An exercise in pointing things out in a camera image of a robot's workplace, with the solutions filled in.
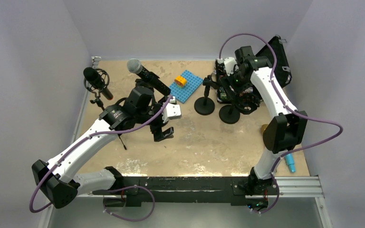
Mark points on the gold handheld microphone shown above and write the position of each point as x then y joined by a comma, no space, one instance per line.
263,128

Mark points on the black stand with shock mount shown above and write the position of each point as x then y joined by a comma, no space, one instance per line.
230,113

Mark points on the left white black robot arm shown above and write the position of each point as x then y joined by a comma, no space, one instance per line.
59,178

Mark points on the orange yellow toy brick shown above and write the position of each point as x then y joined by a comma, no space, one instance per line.
180,81

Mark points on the blue handheld microphone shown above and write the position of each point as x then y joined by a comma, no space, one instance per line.
290,162

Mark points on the black tripod shock-mount stand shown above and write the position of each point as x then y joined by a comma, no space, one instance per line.
97,96

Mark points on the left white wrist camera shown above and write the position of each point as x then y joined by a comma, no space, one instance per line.
172,111

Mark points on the blue studded baseplate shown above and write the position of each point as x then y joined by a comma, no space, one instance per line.
182,94

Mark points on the black condenser microphone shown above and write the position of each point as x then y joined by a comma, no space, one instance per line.
95,77

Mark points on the black silver-grille microphone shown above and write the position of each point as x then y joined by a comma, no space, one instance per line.
135,66

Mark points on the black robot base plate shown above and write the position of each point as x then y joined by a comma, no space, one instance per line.
236,191

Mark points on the black stand behind left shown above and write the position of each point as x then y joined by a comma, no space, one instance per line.
140,82

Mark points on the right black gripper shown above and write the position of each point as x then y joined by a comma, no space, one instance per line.
225,80

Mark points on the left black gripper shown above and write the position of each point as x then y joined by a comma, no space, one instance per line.
157,132

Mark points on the black poker chip case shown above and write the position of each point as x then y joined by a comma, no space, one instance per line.
282,70

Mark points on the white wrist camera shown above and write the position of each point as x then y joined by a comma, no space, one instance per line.
172,111
230,65

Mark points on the black round-base mic stand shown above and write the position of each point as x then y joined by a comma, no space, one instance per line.
204,105

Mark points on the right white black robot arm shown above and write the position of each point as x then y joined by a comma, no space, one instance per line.
286,128

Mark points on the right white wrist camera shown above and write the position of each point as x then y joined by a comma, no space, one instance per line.
230,65

